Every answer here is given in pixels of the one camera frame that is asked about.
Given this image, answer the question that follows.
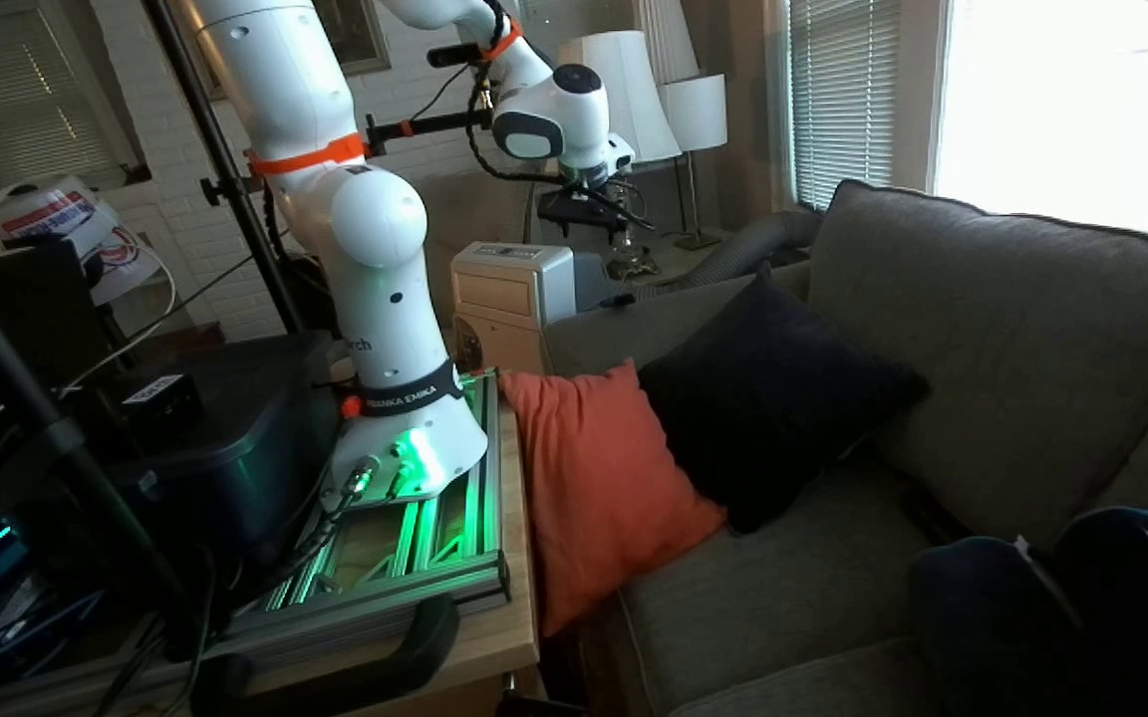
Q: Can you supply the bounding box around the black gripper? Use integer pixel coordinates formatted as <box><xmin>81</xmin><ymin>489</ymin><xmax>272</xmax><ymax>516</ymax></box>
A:
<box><xmin>570</xmin><ymin>176</ymin><xmax>644</xmax><ymax>251</ymax></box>

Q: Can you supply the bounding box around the grey fabric sofa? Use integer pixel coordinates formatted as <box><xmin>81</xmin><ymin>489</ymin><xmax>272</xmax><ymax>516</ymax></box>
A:
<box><xmin>539</xmin><ymin>176</ymin><xmax>1148</xmax><ymax>717</ymax></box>

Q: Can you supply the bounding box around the large white table lamp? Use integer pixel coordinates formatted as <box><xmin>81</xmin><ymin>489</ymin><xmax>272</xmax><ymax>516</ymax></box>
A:
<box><xmin>557</xmin><ymin>29</ymin><xmax>686</xmax><ymax>283</ymax></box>

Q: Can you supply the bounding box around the small white table lamp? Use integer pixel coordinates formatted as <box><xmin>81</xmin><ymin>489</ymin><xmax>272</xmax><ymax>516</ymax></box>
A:
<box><xmin>658</xmin><ymin>70</ymin><xmax>735</xmax><ymax>253</ymax></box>

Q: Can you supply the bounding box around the black horizontal clamp rod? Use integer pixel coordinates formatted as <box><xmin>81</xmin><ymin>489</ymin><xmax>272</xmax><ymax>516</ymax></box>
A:
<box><xmin>363</xmin><ymin>103</ymin><xmax>500</xmax><ymax>149</ymax></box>

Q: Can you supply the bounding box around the dark navy pillow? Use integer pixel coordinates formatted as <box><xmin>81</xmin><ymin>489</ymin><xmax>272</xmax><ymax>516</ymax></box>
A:
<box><xmin>634</xmin><ymin>272</ymin><xmax>933</xmax><ymax>538</ymax></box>

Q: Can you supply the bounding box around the orange pillow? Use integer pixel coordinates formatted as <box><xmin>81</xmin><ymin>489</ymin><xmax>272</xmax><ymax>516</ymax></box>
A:
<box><xmin>500</xmin><ymin>358</ymin><xmax>735</xmax><ymax>645</ymax></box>

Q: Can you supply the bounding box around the thin black tripod pole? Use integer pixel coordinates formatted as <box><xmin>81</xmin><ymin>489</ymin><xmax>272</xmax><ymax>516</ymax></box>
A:
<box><xmin>138</xmin><ymin>0</ymin><xmax>311</xmax><ymax>341</ymax></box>

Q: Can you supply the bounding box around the wooden table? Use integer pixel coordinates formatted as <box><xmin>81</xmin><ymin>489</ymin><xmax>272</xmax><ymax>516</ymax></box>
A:
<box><xmin>232</xmin><ymin>393</ymin><xmax>545</xmax><ymax>717</ymax></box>

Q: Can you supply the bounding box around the black controller box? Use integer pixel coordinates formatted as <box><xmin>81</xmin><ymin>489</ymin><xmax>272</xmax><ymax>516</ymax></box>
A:
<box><xmin>108</xmin><ymin>332</ymin><xmax>347</xmax><ymax>560</ymax></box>

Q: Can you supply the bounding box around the large window with blinds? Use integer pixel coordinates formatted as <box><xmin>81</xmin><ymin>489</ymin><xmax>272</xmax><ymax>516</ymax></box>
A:
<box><xmin>784</xmin><ymin>0</ymin><xmax>1148</xmax><ymax>248</ymax></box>

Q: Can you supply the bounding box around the small black box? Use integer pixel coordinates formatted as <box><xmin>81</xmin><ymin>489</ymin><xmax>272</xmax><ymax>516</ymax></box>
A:
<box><xmin>120</xmin><ymin>370</ymin><xmax>199</xmax><ymax>422</ymax></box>

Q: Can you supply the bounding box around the white bag with red print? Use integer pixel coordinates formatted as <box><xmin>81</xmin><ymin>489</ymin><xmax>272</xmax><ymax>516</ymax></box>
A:
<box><xmin>0</xmin><ymin>176</ymin><xmax>167</xmax><ymax>312</ymax></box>

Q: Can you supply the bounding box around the thick black tripod pole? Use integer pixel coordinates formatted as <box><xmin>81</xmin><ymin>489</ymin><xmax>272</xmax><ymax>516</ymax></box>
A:
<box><xmin>0</xmin><ymin>231</ymin><xmax>209</xmax><ymax>660</ymax></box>

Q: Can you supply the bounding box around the dark blue bag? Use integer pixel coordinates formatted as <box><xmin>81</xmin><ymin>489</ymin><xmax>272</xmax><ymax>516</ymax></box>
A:
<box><xmin>909</xmin><ymin>496</ymin><xmax>1148</xmax><ymax>717</ymax></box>

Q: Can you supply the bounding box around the framed wall painting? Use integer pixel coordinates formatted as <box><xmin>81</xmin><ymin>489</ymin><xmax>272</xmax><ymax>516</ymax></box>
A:
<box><xmin>311</xmin><ymin>0</ymin><xmax>391</xmax><ymax>74</ymax></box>

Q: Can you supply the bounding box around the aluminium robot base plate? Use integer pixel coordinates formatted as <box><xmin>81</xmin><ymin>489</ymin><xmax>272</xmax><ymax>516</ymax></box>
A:
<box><xmin>219</xmin><ymin>368</ymin><xmax>513</xmax><ymax>652</ymax></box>

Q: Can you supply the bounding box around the black curved handle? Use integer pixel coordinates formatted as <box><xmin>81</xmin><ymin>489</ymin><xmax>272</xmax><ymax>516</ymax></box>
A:
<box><xmin>193</xmin><ymin>593</ymin><xmax>466</xmax><ymax>717</ymax></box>

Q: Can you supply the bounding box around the dark framed wall mirror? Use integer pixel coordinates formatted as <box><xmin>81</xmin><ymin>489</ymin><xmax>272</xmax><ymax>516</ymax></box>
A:
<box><xmin>0</xmin><ymin>0</ymin><xmax>151</xmax><ymax>214</ymax></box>

